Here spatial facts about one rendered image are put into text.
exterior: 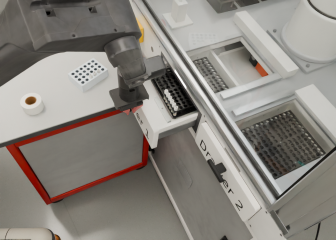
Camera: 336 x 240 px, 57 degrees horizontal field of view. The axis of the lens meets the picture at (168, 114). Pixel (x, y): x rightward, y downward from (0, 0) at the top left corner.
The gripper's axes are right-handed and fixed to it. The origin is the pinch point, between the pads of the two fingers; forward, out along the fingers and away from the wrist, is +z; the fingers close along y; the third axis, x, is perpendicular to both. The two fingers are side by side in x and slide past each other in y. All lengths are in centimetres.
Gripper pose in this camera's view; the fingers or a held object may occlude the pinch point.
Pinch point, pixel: (129, 111)
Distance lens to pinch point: 97.0
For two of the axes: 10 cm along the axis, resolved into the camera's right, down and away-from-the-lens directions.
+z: -0.8, 5.4, 8.4
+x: -4.2, -7.8, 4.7
